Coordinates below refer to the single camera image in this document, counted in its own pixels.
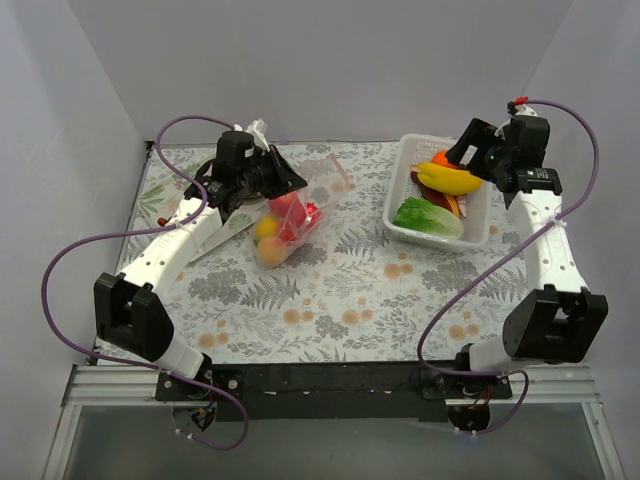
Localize red apple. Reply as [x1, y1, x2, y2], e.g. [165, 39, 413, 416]
[267, 192, 306, 219]
[278, 219, 307, 245]
[299, 202, 323, 233]

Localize yellow lemon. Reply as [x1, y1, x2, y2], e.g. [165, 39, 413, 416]
[255, 214, 281, 241]

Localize clear zip top bag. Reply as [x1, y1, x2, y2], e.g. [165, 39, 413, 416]
[252, 154, 349, 268]

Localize yellow banana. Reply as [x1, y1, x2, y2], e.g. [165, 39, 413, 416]
[412, 162, 483, 196]

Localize yellow orange peach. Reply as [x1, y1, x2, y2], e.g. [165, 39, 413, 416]
[257, 236, 288, 268]

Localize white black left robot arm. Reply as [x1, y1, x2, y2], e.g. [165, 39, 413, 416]
[94, 126, 307, 400]

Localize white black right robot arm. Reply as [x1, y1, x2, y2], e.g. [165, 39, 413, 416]
[446, 115, 608, 398]

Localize purple eggplant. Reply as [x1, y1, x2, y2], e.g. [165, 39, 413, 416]
[455, 195, 467, 218]

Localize orange fruit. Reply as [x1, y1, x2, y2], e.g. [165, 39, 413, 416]
[431, 151, 455, 168]

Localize red brown sweet potato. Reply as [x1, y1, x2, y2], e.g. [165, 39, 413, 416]
[410, 171, 461, 218]

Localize white perforated plastic basket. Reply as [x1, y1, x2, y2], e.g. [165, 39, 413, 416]
[382, 134, 492, 253]

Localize green lettuce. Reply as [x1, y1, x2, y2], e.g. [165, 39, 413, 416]
[393, 197, 464, 239]

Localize floral patterned tablecloth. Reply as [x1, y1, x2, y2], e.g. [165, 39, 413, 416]
[164, 143, 528, 363]

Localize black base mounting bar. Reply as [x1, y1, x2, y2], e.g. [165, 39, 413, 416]
[154, 362, 521, 424]

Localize aluminium frame rail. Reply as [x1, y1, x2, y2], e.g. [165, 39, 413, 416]
[63, 362, 600, 406]

